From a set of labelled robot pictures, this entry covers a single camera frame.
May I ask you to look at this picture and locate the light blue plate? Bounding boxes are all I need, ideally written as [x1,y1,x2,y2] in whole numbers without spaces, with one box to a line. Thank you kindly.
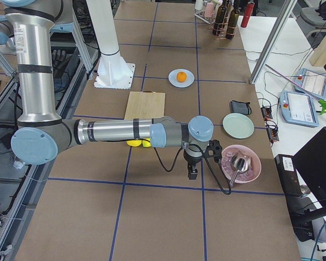
[168,69,195,88]

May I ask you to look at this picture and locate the orange fruit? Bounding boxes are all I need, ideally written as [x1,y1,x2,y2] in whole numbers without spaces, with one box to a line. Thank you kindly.
[176,71,187,83]

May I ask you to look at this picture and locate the mint green plate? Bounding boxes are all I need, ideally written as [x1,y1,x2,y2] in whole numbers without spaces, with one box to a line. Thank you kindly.
[222,113,254,139]

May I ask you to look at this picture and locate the pink bowl with ice cubes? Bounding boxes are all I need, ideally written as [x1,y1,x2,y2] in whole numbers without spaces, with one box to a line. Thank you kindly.
[221,145,261,184]

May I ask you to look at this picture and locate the metal scoop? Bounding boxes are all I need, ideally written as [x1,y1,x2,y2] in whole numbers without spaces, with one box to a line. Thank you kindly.
[230,151,252,187]

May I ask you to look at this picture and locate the right yellow lemon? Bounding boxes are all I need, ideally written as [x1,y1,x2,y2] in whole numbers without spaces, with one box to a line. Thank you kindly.
[142,138,151,147]

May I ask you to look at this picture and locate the yellow lemon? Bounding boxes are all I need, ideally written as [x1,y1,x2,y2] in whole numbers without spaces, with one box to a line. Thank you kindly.
[142,138,151,147]
[126,140,142,147]

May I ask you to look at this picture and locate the left yellow lemon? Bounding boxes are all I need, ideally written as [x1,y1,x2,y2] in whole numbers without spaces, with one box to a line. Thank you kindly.
[126,140,142,147]

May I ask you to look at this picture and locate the dark grey folded cloth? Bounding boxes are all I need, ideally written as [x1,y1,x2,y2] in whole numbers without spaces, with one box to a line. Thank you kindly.
[230,100,252,115]

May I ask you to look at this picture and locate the wooden cutting board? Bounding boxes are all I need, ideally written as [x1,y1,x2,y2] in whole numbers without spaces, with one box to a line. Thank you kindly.
[124,91,166,120]

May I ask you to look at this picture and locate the orange black connector board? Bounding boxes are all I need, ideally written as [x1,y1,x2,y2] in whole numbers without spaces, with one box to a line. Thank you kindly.
[261,106,279,145]

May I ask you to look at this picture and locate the black computer box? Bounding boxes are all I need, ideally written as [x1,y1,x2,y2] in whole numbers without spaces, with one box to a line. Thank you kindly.
[274,154,302,197]

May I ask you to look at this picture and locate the near teach pendant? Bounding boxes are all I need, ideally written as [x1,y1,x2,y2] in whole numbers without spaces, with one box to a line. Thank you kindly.
[279,91,319,128]

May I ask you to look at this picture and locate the teach pendant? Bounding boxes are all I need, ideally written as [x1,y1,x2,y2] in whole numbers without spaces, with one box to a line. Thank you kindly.
[293,68,326,100]
[279,91,319,128]

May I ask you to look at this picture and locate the black computer monitor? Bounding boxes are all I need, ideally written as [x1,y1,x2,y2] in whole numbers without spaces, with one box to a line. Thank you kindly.
[293,127,326,203]

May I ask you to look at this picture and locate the far teach pendant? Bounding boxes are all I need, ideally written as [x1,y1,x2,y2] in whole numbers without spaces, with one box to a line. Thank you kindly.
[293,68,326,100]

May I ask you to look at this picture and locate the left dark wine bottle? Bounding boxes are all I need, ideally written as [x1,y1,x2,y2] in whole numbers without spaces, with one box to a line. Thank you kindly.
[212,0,227,35]

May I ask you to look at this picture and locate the dark wine bottle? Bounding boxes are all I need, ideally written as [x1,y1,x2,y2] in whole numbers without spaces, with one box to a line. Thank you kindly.
[212,0,227,35]
[225,1,240,40]

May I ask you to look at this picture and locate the right dark wine bottle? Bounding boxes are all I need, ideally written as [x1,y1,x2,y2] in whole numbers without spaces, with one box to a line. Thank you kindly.
[225,1,240,40]

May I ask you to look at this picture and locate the pink cup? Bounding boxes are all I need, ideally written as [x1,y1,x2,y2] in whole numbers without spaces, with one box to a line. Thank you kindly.
[204,2,214,18]

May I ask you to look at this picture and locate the red bottle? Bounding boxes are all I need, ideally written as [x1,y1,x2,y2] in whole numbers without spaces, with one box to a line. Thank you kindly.
[241,2,255,28]

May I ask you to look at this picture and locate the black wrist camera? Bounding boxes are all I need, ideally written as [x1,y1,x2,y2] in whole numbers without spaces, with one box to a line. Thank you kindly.
[208,139,222,163]

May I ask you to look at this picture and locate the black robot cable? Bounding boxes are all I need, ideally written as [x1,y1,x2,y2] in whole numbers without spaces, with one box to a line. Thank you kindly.
[152,144,232,195]

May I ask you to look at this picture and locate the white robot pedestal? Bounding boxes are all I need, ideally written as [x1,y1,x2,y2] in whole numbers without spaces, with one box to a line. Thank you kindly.
[87,0,135,90]

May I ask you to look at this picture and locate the copper wire bottle rack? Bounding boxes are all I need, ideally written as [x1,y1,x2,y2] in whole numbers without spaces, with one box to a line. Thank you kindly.
[208,1,233,40]

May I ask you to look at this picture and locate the aluminium frame post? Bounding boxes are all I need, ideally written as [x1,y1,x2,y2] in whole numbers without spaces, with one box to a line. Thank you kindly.
[249,0,297,84]

